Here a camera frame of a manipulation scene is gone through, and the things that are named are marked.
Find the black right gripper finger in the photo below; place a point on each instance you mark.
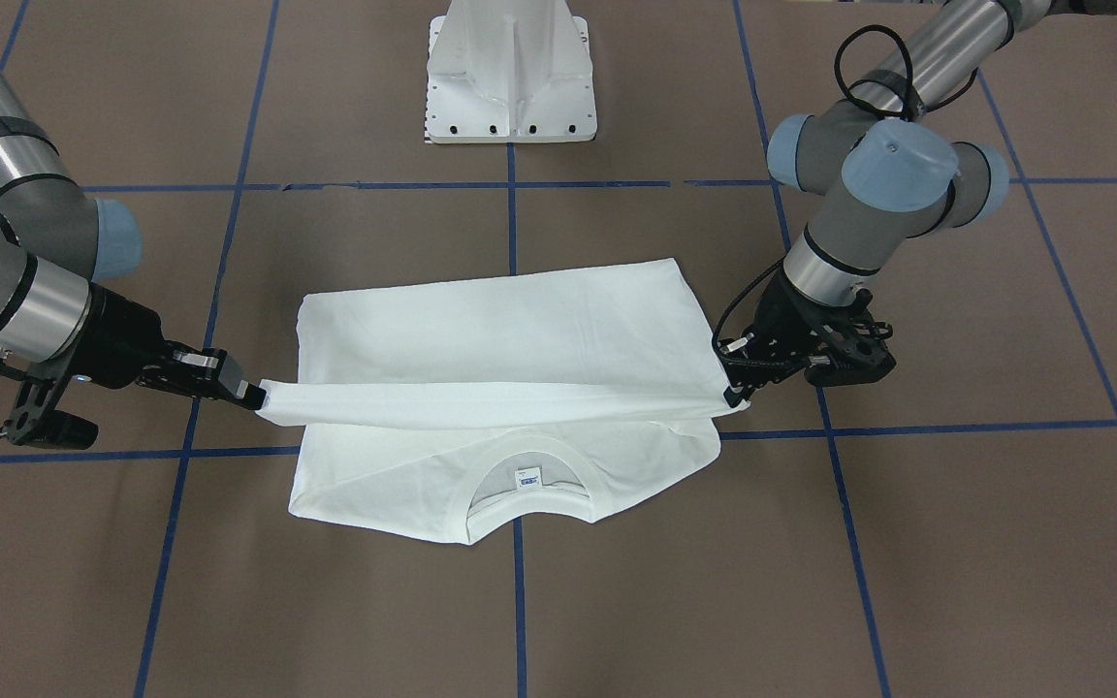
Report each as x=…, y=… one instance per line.
x=210, y=374

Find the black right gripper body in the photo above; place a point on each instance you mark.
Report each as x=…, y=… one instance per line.
x=119, y=334

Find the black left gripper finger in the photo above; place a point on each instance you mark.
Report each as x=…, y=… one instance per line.
x=747, y=377

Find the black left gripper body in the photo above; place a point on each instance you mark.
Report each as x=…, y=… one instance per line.
x=780, y=315

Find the white printed t-shirt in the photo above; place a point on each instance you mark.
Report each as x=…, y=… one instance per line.
x=443, y=411

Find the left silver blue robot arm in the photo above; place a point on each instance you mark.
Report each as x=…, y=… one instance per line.
x=883, y=178

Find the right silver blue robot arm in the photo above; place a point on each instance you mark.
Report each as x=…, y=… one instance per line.
x=58, y=247

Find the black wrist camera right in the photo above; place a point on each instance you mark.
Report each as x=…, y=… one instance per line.
x=35, y=419

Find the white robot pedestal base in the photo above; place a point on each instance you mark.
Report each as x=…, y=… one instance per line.
x=509, y=72

